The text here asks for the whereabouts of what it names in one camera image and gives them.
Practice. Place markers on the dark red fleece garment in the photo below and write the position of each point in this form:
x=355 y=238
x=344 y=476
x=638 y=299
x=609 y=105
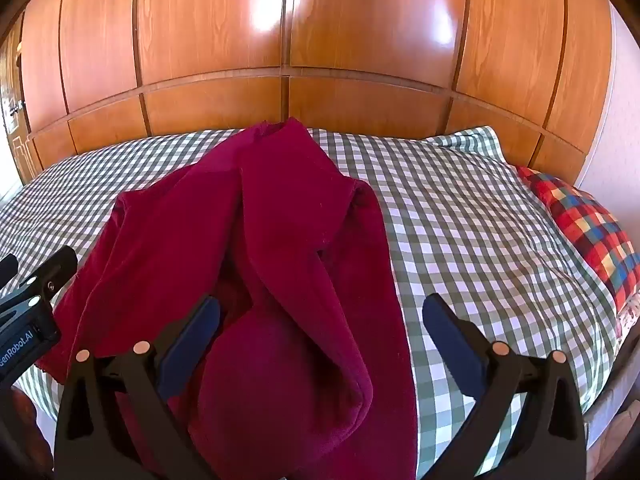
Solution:
x=300 y=235

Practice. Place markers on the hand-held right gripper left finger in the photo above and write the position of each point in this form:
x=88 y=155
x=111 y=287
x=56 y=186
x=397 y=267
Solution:
x=192 y=342

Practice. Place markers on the green checked pillow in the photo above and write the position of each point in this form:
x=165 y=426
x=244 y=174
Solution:
x=475 y=142

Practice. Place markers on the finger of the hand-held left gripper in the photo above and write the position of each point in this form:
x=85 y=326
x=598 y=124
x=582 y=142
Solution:
x=7 y=270
x=52 y=277

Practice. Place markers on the grey bed base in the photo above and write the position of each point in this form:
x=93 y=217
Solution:
x=607 y=410

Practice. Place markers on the wooden door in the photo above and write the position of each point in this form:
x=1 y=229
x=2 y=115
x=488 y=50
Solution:
x=12 y=150

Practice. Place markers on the floral cloth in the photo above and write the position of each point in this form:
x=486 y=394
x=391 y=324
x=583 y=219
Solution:
x=631 y=315

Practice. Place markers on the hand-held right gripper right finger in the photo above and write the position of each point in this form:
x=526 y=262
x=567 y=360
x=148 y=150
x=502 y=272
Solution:
x=450 y=345

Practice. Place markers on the multicolour plaid pillow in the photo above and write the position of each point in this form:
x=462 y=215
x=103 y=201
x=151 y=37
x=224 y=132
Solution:
x=590 y=230

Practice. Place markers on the wooden wardrobe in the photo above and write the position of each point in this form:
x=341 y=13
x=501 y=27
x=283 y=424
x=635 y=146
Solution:
x=350 y=35

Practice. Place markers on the green checked bed sheet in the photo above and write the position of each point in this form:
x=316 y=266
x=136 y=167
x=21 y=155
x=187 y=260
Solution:
x=450 y=220

